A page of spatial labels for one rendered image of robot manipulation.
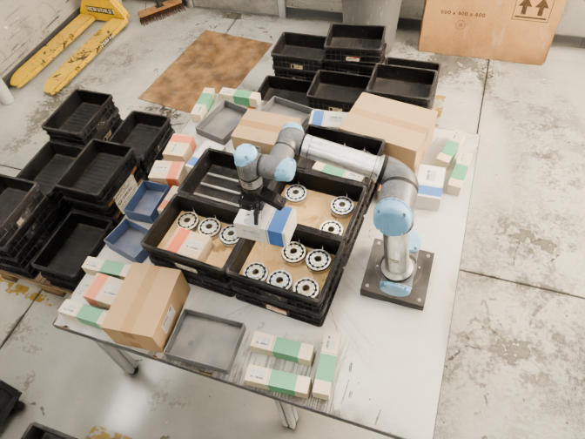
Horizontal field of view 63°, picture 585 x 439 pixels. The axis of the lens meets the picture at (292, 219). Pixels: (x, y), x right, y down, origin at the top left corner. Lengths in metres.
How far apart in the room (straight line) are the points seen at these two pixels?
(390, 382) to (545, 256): 1.60
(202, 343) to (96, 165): 1.54
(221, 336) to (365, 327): 0.58
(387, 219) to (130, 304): 1.09
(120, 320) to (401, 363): 1.09
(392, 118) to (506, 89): 1.92
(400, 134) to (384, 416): 1.26
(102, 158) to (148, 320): 1.49
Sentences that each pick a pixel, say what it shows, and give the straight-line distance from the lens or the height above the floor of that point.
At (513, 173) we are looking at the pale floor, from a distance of 3.59.
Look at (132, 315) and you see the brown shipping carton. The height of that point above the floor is 0.86.
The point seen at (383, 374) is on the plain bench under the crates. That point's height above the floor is 0.70.
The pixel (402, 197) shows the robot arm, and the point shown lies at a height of 1.38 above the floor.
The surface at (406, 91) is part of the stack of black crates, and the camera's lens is 3.30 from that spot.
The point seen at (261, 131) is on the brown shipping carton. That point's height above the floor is 0.86.
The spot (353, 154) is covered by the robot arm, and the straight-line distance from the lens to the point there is 1.56.
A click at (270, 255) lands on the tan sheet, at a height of 0.83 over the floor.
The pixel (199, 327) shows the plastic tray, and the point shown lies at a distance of 2.06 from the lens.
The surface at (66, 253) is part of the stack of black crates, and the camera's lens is 3.11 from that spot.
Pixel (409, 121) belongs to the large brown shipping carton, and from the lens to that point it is 2.45.
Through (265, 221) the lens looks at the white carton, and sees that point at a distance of 1.74.
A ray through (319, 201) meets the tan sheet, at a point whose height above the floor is 0.83.
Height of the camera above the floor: 2.51
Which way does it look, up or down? 52 degrees down
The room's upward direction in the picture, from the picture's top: 8 degrees counter-clockwise
